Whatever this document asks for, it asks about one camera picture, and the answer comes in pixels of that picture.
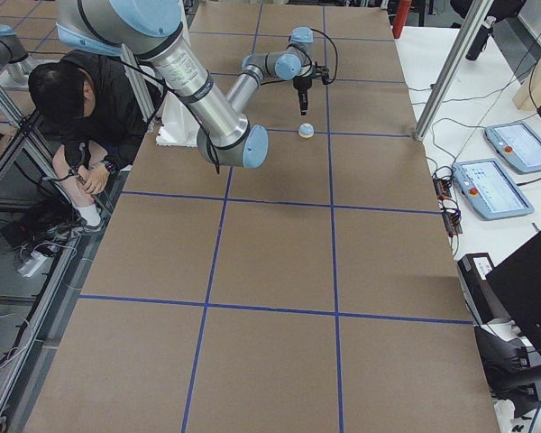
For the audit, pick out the near blue teach pendant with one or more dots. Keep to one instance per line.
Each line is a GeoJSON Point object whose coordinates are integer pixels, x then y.
{"type": "Point", "coordinates": [492, 193]}

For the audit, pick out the black bottle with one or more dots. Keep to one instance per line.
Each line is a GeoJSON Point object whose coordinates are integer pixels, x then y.
{"type": "Point", "coordinates": [480, 41]}

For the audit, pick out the blue teach pendant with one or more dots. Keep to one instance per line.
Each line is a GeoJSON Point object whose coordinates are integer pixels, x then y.
{"type": "Point", "coordinates": [492, 193]}
{"type": "Point", "coordinates": [518, 144]}

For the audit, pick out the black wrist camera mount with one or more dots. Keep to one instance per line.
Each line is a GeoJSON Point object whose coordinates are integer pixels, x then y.
{"type": "Point", "coordinates": [322, 73]}

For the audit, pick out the black desktop box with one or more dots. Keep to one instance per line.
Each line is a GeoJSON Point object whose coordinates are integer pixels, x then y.
{"type": "Point", "coordinates": [483, 303]}

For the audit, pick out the person in black jacket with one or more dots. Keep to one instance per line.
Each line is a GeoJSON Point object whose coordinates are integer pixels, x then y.
{"type": "Point", "coordinates": [90, 101]}

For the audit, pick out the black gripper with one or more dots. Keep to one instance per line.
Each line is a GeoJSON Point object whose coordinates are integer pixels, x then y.
{"type": "Point", "coordinates": [300, 85]}

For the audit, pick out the white power strip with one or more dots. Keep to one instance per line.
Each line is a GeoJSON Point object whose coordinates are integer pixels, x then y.
{"type": "Point", "coordinates": [32, 264]}

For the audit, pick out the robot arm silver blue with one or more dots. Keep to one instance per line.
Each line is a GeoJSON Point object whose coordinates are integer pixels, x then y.
{"type": "Point", "coordinates": [153, 31]}

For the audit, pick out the aluminium frame post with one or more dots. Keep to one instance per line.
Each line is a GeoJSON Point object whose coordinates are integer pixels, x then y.
{"type": "Point", "coordinates": [461, 45]}

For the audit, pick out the blue cream call bell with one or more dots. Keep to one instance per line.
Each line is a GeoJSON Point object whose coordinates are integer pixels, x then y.
{"type": "Point", "coordinates": [306, 130]}

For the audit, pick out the red cylinder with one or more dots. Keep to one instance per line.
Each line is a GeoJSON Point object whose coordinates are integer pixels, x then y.
{"type": "Point", "coordinates": [400, 19]}

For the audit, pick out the far blue teach pendant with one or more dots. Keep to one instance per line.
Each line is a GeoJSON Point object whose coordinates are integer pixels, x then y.
{"type": "Point", "coordinates": [518, 144]}

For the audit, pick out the black laptop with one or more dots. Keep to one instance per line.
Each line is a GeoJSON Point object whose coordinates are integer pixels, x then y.
{"type": "Point", "coordinates": [516, 282]}

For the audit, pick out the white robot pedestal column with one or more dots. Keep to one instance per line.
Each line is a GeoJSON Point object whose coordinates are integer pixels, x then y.
{"type": "Point", "coordinates": [178, 125]}

